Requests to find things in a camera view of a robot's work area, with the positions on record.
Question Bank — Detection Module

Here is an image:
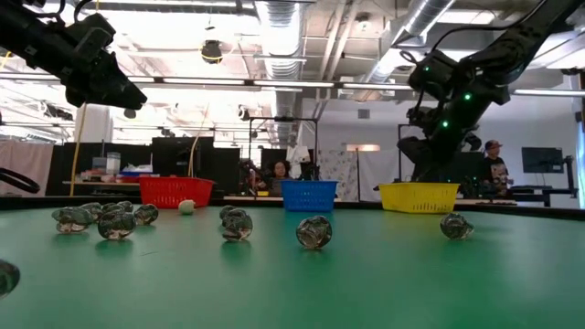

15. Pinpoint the black desk stand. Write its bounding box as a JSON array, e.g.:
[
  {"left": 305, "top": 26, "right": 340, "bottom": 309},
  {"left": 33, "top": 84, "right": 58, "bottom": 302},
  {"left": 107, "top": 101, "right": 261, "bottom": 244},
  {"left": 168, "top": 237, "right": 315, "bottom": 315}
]
[{"left": 505, "top": 154, "right": 580, "bottom": 207}]

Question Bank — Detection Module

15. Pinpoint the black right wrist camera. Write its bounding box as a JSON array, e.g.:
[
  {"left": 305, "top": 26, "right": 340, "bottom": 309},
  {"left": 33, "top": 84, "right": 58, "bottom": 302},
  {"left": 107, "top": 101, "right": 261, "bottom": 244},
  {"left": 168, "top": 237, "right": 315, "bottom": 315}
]
[{"left": 407, "top": 48, "right": 463, "bottom": 101}]

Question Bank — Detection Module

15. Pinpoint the yellow plastic basket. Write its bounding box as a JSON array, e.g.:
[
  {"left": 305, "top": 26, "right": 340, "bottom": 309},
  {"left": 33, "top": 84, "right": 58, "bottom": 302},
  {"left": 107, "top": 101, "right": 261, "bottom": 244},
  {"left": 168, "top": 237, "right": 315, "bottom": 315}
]
[{"left": 378, "top": 182, "right": 461, "bottom": 215}]

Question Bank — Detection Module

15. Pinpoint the black looped cable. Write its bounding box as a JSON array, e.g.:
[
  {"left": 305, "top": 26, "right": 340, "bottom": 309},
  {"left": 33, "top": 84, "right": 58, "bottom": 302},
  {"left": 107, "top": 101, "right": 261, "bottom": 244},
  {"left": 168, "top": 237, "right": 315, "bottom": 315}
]
[{"left": 0, "top": 166, "right": 41, "bottom": 195}]

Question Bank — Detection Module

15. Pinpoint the yellow hanging cable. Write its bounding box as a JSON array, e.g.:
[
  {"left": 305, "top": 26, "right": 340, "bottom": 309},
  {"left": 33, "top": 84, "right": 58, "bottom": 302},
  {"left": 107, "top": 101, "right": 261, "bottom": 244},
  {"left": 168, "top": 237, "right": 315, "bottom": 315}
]
[{"left": 69, "top": 103, "right": 89, "bottom": 197}]

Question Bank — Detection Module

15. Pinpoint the ribbed silver air duct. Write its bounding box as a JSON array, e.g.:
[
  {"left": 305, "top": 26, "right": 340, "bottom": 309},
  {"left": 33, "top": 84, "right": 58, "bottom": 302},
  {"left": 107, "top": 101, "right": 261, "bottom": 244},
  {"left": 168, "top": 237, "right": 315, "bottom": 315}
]
[{"left": 253, "top": 0, "right": 306, "bottom": 147}]

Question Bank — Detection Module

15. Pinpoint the long ceiling strip light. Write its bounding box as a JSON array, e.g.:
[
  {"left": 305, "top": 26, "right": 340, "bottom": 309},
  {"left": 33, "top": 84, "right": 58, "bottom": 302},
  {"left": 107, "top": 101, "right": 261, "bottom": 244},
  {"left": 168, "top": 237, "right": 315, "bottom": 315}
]
[{"left": 0, "top": 71, "right": 585, "bottom": 98}]

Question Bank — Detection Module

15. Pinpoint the cluttered work table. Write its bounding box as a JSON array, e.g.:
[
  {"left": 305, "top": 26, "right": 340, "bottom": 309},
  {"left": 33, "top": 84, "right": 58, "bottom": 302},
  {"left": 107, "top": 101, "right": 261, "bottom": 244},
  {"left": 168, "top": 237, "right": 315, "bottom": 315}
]
[{"left": 62, "top": 179, "right": 138, "bottom": 197}]

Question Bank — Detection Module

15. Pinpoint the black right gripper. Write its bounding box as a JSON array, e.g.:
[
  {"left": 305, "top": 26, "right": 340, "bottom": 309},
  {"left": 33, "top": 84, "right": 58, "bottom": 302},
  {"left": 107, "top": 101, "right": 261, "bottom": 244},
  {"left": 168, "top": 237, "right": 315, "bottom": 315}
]
[{"left": 396, "top": 102, "right": 484, "bottom": 184}]

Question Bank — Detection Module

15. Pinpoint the person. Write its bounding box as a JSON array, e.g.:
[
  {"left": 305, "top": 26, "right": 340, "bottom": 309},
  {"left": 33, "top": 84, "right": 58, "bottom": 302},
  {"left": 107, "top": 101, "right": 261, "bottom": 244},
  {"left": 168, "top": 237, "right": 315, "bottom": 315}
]
[
  {"left": 482, "top": 139, "right": 513, "bottom": 196},
  {"left": 262, "top": 159, "right": 292, "bottom": 197}
]

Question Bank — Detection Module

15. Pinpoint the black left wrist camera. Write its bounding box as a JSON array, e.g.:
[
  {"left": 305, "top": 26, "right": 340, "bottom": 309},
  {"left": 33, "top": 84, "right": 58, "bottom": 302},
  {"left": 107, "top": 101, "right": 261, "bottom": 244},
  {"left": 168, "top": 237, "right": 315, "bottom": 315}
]
[{"left": 68, "top": 13, "right": 116, "bottom": 58}]

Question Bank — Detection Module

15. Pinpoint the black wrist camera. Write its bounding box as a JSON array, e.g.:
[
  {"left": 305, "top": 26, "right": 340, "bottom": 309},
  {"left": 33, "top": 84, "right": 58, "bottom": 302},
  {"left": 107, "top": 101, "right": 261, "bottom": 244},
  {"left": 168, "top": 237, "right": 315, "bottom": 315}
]
[
  {"left": 68, "top": 13, "right": 116, "bottom": 58},
  {"left": 407, "top": 48, "right": 463, "bottom": 101}
]

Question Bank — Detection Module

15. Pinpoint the white patterned sheet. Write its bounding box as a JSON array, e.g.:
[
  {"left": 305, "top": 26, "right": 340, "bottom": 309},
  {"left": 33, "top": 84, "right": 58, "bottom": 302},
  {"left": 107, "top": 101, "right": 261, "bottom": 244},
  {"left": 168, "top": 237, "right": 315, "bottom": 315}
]
[{"left": 318, "top": 149, "right": 360, "bottom": 202}]

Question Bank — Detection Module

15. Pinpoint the smooth silver air duct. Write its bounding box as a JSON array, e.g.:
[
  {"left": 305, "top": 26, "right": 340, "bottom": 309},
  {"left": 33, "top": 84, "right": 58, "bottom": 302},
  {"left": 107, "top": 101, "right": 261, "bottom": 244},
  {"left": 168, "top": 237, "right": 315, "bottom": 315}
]
[{"left": 360, "top": 0, "right": 458, "bottom": 88}]

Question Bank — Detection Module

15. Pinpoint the white hanging cable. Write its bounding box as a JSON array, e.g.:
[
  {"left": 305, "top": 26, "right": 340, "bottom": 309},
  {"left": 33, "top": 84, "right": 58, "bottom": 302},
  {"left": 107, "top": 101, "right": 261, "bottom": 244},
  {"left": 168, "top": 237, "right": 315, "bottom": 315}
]
[{"left": 187, "top": 102, "right": 211, "bottom": 178}]

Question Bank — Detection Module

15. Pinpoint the clear plastic container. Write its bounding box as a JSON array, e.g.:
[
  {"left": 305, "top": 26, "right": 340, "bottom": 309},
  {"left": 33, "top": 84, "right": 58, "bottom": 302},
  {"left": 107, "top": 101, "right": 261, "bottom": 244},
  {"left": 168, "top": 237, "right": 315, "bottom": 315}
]
[{"left": 105, "top": 151, "right": 122, "bottom": 175}]

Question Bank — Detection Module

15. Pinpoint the black metal frame stand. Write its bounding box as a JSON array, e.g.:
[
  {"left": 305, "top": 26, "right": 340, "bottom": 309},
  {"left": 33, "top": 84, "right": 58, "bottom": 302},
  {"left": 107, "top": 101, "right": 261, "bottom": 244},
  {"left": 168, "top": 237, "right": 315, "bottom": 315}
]
[{"left": 248, "top": 116, "right": 320, "bottom": 197}]

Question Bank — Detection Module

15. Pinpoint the black wall monitor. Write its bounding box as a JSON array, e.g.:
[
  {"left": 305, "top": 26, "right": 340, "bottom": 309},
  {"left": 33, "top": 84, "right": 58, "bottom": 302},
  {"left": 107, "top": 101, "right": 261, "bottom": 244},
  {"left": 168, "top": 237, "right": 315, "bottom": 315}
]
[{"left": 521, "top": 146, "right": 565, "bottom": 175}]

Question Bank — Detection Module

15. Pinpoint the cluster of grey pieces left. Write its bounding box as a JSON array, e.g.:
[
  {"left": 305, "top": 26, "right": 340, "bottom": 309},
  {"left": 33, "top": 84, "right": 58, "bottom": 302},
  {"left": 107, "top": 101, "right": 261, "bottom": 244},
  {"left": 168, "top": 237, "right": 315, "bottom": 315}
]
[{"left": 97, "top": 209, "right": 137, "bottom": 242}]

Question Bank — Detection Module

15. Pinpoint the blue plastic basket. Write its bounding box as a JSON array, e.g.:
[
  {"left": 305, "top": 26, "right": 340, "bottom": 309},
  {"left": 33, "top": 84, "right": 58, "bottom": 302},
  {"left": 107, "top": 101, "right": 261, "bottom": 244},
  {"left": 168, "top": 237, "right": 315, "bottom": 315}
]
[{"left": 280, "top": 179, "right": 339, "bottom": 213}]

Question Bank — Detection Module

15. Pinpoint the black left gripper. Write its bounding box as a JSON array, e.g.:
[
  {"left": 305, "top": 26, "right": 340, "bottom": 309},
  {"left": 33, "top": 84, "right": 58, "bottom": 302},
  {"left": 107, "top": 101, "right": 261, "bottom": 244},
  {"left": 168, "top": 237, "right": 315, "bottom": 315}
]
[{"left": 58, "top": 48, "right": 148, "bottom": 111}]

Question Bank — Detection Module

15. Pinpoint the black partition wall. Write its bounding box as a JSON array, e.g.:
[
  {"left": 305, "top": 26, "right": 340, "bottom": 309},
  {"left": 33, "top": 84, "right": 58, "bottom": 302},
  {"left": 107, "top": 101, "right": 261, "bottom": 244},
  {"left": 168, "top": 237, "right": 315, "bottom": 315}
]
[
  {"left": 45, "top": 135, "right": 242, "bottom": 197},
  {"left": 450, "top": 151, "right": 487, "bottom": 196}
]

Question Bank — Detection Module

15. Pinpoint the black table border rail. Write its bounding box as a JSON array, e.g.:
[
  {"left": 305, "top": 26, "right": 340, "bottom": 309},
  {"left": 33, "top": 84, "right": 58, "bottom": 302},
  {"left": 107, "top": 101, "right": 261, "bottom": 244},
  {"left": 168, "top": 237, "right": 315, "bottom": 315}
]
[{"left": 0, "top": 195, "right": 585, "bottom": 218}]

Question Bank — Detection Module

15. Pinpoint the pink curtain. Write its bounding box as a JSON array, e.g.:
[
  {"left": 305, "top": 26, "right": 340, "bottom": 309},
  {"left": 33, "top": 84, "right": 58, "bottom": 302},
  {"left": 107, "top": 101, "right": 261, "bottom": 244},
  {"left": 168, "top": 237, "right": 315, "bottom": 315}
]
[{"left": 0, "top": 139, "right": 55, "bottom": 197}]

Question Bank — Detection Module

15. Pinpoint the white hanging cloth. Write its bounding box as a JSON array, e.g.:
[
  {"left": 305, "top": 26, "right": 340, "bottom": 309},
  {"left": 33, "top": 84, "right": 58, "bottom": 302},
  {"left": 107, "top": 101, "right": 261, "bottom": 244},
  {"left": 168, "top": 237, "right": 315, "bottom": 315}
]
[{"left": 286, "top": 144, "right": 312, "bottom": 180}]

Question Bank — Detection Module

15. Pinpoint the black ceiling dome device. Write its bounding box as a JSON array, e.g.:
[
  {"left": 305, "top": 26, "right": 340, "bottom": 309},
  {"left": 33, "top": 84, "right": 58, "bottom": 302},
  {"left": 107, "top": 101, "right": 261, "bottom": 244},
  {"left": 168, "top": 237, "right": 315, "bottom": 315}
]
[{"left": 200, "top": 39, "right": 224, "bottom": 65}]

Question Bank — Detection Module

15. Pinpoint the red plastic basket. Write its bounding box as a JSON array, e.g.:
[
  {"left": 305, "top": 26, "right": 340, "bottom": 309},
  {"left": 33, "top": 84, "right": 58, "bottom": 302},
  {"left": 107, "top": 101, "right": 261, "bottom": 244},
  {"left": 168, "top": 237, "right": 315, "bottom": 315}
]
[{"left": 138, "top": 176, "right": 216, "bottom": 210}]

